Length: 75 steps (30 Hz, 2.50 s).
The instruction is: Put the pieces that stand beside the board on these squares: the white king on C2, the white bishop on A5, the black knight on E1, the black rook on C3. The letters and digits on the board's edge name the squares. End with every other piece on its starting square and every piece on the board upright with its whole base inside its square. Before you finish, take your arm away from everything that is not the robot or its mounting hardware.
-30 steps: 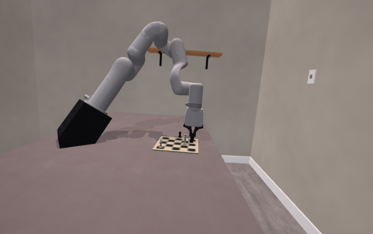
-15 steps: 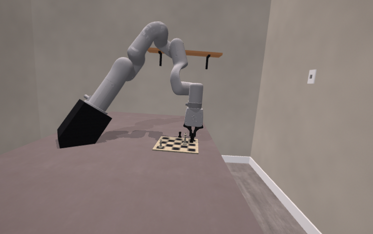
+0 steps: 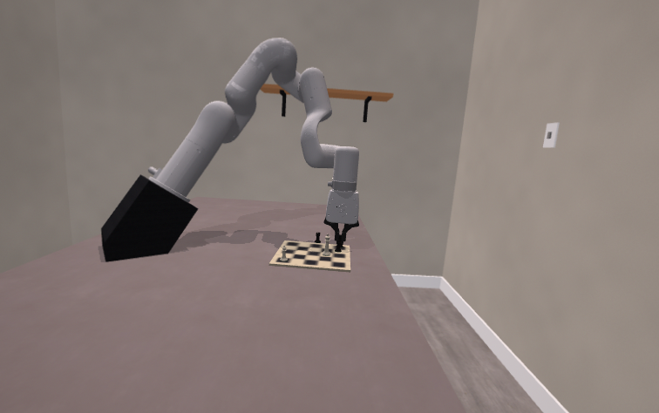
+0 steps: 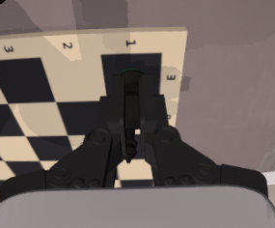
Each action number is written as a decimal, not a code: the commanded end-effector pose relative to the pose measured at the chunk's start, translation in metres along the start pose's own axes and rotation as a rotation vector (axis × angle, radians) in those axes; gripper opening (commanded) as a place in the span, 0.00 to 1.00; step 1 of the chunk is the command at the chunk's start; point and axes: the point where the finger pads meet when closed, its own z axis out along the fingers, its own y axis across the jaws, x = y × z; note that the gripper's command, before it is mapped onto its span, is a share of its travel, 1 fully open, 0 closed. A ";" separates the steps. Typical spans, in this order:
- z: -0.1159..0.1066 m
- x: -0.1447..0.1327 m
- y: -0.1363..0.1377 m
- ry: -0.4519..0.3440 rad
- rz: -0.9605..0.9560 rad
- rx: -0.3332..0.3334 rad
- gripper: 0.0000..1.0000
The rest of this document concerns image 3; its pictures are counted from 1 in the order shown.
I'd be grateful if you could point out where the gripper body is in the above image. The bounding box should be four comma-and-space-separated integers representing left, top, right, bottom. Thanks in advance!
326, 189, 359, 224

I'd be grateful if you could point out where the black and cream chessboard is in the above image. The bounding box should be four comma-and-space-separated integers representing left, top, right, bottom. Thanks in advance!
269, 240, 350, 272

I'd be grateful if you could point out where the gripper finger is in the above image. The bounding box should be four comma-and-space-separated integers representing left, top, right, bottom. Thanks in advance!
341, 221, 359, 245
324, 217, 339, 241

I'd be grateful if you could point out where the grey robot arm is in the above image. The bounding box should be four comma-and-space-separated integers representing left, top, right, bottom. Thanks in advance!
148, 38, 359, 203

